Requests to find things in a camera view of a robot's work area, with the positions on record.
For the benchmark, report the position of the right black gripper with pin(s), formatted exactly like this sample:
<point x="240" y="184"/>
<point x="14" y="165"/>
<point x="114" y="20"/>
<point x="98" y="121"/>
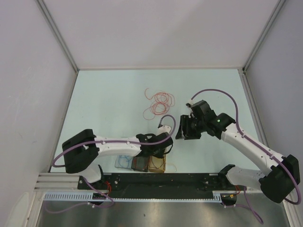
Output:
<point x="185" y="120"/>

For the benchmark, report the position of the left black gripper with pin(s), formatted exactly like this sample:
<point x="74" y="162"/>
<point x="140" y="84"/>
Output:
<point x="160" y="154"/>

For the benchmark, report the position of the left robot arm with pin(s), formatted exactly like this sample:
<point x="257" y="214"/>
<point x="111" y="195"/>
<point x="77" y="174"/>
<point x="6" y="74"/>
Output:
<point x="87" y="147"/>

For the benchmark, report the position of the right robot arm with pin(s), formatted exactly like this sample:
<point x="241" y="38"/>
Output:
<point x="277" y="175"/>

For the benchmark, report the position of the amber plastic bin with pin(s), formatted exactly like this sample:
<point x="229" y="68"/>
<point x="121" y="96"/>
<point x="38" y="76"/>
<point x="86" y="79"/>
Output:
<point x="157" y="165"/>

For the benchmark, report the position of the dark grey plastic bin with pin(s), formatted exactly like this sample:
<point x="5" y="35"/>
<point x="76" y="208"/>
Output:
<point x="140" y="164"/>

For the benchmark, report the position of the clear plastic bin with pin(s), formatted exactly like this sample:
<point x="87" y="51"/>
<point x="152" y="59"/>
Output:
<point x="124" y="162"/>

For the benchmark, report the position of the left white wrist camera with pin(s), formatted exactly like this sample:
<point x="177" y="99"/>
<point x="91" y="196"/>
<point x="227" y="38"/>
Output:
<point x="163" y="129"/>

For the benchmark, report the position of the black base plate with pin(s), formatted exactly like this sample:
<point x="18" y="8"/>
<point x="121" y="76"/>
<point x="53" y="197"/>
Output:
<point x="176" y="186"/>

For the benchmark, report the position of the aluminium frame rail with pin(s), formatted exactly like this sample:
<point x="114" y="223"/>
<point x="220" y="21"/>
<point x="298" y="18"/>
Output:
<point x="57" y="182"/>

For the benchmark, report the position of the right aluminium corner post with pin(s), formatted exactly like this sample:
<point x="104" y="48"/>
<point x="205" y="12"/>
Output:
<point x="268" y="25"/>

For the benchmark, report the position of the aluminium corner post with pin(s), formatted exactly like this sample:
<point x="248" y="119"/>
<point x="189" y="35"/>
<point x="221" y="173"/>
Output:
<point x="268" y="25"/>
<point x="56" y="32"/>

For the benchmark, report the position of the left aluminium corner post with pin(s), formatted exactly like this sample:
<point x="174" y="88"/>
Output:
<point x="56" y="32"/>

